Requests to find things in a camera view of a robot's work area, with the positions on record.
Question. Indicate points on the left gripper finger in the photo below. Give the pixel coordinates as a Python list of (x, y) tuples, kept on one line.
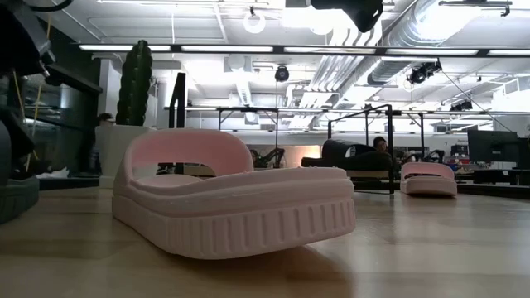
[(14, 132)]

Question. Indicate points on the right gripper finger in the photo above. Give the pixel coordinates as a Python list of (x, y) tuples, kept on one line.
[(352, 12)]

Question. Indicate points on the black rubber slide sandal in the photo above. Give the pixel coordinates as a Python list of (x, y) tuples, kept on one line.
[(18, 198), (364, 161)]

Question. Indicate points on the pink rubber slide sandal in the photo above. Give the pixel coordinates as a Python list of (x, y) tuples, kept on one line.
[(428, 186), (232, 223)]

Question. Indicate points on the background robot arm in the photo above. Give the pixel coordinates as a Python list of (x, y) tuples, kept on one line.
[(269, 159)]

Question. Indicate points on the white paper pile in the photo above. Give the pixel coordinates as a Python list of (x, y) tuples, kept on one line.
[(54, 174)]

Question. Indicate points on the black ceiling spotlight cluster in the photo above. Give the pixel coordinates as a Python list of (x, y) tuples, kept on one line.
[(422, 73), (461, 106)]

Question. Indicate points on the white plant pot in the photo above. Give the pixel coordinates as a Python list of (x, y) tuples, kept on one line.
[(109, 153)]

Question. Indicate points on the black computer monitor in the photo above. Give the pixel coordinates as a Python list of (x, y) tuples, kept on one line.
[(492, 147)]

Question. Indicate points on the black overhead camera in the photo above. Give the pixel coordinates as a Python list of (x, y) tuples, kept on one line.
[(282, 74)]

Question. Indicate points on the black background rig frame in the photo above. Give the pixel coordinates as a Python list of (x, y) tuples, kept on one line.
[(248, 109)]

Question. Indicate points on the wooden shelf with black frame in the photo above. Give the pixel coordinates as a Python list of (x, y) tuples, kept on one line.
[(177, 103)]

